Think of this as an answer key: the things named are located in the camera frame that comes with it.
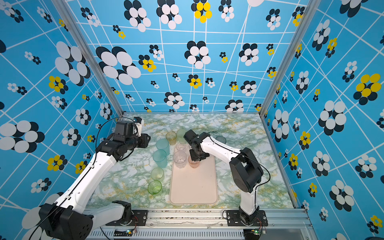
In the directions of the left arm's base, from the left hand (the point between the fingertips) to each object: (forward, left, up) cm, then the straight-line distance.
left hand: (148, 136), depth 79 cm
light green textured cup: (+10, -15, -15) cm, 23 cm away
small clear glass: (+6, -15, -20) cm, 26 cm away
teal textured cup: (+7, -4, -19) cm, 21 cm away
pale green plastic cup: (-12, -3, -22) cm, 25 cm away
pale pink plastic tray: (-19, -22, -22) cm, 36 cm away
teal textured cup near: (-1, -3, -20) cm, 20 cm away
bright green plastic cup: (-20, -3, -21) cm, 29 cm away
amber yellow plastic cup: (+13, -9, -18) cm, 24 cm away
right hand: (-4, -27, -17) cm, 32 cm away
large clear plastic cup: (-5, -16, -15) cm, 22 cm away
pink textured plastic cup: (-6, -24, -21) cm, 33 cm away
